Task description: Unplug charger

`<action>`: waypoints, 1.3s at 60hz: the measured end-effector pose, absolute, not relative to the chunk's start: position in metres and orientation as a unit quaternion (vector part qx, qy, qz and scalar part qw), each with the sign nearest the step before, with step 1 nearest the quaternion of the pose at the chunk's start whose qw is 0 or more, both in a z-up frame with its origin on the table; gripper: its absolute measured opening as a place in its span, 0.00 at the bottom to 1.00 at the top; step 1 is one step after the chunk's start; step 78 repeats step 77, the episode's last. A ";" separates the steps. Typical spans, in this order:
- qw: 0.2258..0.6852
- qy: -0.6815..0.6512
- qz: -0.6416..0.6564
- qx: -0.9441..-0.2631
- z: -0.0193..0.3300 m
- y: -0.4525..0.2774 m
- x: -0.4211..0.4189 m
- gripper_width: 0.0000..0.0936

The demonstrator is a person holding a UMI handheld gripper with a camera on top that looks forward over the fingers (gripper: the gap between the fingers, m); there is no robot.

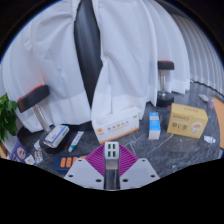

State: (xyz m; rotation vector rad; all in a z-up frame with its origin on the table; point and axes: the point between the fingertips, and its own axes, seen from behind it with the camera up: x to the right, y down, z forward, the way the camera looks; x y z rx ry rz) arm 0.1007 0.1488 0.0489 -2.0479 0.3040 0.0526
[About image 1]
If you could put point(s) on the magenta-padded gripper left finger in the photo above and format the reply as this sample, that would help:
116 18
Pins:
83 171

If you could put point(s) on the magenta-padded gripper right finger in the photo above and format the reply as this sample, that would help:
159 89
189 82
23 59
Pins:
140 171

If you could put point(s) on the white multi-port charger block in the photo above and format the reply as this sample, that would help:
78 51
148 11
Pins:
111 151

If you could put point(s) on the blue and orange power strip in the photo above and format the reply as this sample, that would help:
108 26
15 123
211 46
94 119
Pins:
68 162

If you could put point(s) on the white ointment tube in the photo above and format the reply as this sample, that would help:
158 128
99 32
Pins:
76 141

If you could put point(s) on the white and blue medicine box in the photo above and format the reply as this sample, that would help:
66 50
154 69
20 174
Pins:
56 136

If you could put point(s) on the blister pack of pills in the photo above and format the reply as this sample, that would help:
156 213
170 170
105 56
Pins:
38 156

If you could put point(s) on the small blue and white box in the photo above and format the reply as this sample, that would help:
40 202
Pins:
154 126

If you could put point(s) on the long white and orange box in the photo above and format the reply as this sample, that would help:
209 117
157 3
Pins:
116 126

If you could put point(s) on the yellow box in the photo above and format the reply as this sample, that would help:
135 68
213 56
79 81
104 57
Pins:
186 120

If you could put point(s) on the small crumpled white packet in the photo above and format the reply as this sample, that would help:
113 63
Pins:
210 139

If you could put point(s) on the black bar stool red trim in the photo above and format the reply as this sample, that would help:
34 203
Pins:
165 65
33 97

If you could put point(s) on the green leafy potted plant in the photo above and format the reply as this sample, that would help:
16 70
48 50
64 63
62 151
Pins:
7 116

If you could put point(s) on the white curtain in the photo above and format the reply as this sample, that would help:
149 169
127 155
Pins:
133 56
46 56

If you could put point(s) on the grey pleated curtain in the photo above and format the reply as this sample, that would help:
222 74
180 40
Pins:
203 56

